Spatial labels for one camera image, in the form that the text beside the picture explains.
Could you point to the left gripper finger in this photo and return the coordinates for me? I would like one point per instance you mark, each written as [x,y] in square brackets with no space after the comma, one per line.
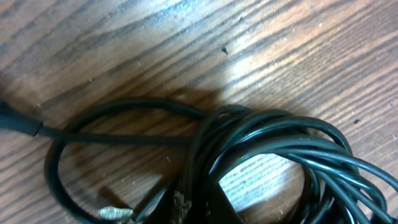
[215,209]

